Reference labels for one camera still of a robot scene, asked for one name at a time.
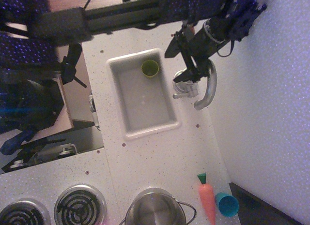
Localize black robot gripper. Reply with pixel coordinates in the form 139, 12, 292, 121
165, 0, 266, 83

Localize stainless steel pot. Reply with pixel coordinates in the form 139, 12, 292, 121
120, 188, 197, 225

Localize black camera mount equipment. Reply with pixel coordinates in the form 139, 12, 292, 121
0, 67, 64, 134

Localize grey sink basin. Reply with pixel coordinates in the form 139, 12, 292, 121
106, 48, 182, 140

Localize toy stove burner middle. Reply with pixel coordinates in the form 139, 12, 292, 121
54, 184, 107, 225

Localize silver faucet base with handle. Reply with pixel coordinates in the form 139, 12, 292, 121
172, 81, 199, 99

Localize green plastic cup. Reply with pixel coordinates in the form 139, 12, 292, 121
141, 60, 159, 78

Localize teal plastic cup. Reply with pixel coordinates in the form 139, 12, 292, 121
215, 193, 239, 217

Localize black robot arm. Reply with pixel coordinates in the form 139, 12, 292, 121
0, 0, 268, 84

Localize orange toy carrot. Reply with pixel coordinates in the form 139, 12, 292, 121
197, 173, 216, 225

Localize blue clamp lower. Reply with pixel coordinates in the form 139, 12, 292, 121
0, 130, 37, 156

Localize toy stove burner left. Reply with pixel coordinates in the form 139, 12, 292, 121
0, 198, 51, 225

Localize black clamp bracket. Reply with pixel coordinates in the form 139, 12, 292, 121
60, 43, 87, 88

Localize toy stove burner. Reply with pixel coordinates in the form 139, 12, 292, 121
0, 198, 51, 225
54, 184, 107, 225

